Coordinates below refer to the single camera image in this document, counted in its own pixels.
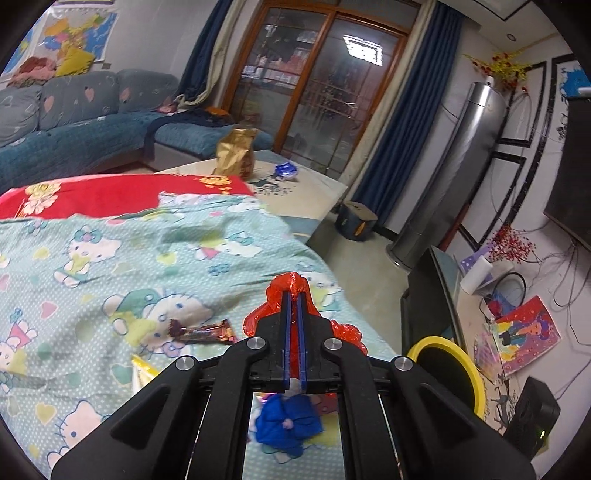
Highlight yellow white snack bag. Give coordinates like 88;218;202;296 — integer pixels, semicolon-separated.
131;355;159;394

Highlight blue plastic bag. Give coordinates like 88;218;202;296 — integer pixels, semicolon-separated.
254;394;324;458

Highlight brown chocolate bar wrapper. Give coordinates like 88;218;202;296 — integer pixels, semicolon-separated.
168;319;238;345

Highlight red plastic bag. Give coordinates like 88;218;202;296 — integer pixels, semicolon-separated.
242;272;368;394

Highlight yellow rimmed trash bin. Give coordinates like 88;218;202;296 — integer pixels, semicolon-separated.
407;336;486;420

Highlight colourful painting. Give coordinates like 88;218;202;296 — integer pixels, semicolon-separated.
491;295;562;376

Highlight tv console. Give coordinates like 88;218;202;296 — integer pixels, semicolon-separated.
399;245;532;434

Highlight white vase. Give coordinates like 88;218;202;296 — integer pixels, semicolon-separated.
460;256;493;295

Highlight hello kitty blanket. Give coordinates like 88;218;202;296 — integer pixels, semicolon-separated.
1;195;394;478

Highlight red berry branches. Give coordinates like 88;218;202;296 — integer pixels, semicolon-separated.
487;225;535;264

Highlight small dark storage box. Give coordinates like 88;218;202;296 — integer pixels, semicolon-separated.
335;201;378;242

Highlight right blue curtain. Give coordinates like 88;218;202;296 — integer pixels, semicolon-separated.
353;2;464;228

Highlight blue curtain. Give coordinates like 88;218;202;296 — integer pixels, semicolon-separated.
353;2;464;228
177;0;232;101

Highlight silver tower air conditioner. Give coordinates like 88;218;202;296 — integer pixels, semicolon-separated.
387;76;506;270

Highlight coffee table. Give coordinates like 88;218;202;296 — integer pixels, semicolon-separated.
156;149;350;245

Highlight red floral blanket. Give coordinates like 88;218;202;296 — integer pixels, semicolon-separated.
1;174;252;220

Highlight gold paper bag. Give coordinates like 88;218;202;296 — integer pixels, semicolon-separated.
213;128;257;180

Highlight blue white wrapper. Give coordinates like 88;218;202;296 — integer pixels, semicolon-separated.
273;161;298;181

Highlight blue sectional sofa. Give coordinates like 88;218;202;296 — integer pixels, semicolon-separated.
0;68;276;195

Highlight yellow artificial flowers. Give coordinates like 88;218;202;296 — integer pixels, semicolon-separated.
464;52;533;93

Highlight left blue curtain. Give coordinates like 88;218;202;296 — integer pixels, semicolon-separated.
177;0;232;101

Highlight wooden glass sliding door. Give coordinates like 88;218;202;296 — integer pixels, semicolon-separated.
221;1;421;179

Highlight yellow cushion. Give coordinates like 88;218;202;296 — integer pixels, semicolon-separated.
55;48;95;77

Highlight pink folded clothes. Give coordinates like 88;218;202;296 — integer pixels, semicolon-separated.
7;57;56;88

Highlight china map poster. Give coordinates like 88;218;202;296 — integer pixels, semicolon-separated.
34;8;118;62

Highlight world map poster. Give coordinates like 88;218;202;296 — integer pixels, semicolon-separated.
1;26;35;77

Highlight wall television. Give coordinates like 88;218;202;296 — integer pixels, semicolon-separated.
544;97;591;250

